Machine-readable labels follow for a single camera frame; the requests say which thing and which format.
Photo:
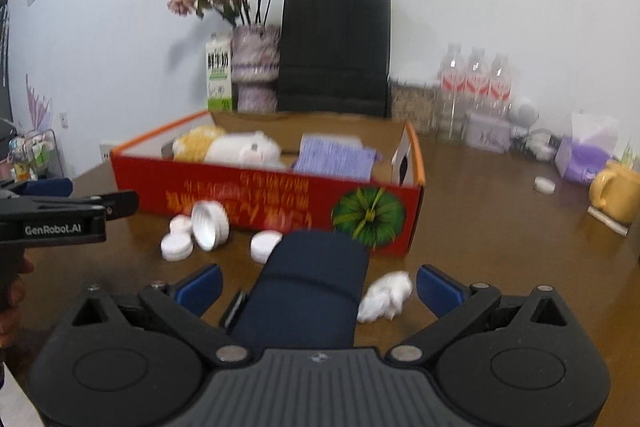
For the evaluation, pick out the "pale metal tin box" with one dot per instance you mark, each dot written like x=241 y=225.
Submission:
x=487 y=132

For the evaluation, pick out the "clear water bottle red label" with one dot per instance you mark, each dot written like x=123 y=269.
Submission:
x=499 y=84
x=476 y=79
x=452 y=77

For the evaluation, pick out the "red orange cardboard box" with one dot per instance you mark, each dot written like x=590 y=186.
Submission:
x=250 y=202

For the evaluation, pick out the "white green milk carton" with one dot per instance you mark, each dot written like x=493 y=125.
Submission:
x=219 y=74

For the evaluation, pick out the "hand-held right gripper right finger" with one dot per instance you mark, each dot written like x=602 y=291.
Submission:
x=437 y=292

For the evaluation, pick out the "white round speaker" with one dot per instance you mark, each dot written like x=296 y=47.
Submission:
x=524 y=112

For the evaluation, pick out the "clear drinking glass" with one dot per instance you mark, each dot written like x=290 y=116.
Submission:
x=449 y=127

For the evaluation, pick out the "purple knitted cloth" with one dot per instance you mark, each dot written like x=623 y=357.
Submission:
x=332 y=159

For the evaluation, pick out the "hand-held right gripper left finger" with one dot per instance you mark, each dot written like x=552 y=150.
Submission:
x=202 y=289

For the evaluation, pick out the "white power strip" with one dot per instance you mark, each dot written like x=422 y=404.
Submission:
x=540 y=149

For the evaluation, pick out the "white paper strip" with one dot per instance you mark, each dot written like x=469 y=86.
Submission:
x=607 y=221

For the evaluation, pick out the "clear seed container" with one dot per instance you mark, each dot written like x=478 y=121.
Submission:
x=412 y=107

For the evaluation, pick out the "purple tissue pack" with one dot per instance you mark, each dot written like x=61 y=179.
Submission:
x=585 y=152

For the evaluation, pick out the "wooden desktop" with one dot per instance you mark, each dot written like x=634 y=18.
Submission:
x=500 y=267

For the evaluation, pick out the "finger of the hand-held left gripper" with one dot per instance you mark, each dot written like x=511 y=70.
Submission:
x=120 y=203
x=50 y=187

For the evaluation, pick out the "purple white ceramic vase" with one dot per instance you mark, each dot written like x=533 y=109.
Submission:
x=255 y=67

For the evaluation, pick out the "purple flower wall sticker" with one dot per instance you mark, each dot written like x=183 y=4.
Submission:
x=39 y=104

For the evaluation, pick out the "navy blue case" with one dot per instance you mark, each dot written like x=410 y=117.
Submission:
x=310 y=287

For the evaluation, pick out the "white wall socket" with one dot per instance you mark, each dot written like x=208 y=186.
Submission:
x=64 y=120
x=105 y=152

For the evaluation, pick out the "black paper bag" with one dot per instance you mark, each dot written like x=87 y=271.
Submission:
x=335 y=47

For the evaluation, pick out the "person's left hand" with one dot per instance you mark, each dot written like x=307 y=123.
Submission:
x=7 y=317

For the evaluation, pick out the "white ribbed jar cap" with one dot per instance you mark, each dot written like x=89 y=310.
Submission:
x=210 y=227

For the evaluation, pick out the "small spray bottle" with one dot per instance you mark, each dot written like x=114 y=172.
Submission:
x=627 y=157

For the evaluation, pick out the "white round lid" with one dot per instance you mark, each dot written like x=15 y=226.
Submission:
x=177 y=248
x=180 y=225
x=544 y=185
x=265 y=247

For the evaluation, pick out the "small white tissue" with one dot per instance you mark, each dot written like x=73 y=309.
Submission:
x=385 y=297

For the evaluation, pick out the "yellow white plush toy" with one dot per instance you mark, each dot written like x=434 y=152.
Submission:
x=235 y=149

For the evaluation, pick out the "yellow mug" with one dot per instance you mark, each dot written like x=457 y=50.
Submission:
x=617 y=194

